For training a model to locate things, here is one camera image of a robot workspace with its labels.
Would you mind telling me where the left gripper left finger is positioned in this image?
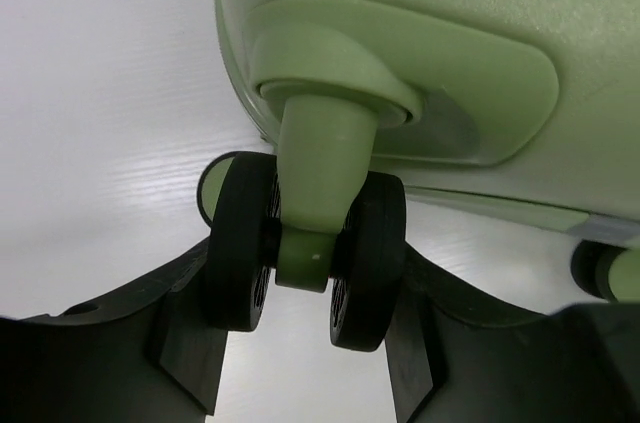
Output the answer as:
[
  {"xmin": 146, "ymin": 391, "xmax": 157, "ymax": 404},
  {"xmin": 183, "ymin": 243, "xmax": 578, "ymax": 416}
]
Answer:
[{"xmin": 1, "ymin": 241, "xmax": 227, "ymax": 422}]

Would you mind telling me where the green hard-shell suitcase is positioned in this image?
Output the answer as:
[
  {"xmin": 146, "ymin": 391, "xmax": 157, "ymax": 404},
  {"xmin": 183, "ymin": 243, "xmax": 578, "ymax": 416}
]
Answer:
[{"xmin": 197, "ymin": 0, "xmax": 639, "ymax": 352}]

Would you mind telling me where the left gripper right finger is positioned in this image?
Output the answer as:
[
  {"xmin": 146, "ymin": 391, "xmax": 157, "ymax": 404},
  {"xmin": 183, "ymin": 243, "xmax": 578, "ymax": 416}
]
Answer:
[{"xmin": 385, "ymin": 249, "xmax": 639, "ymax": 422}]

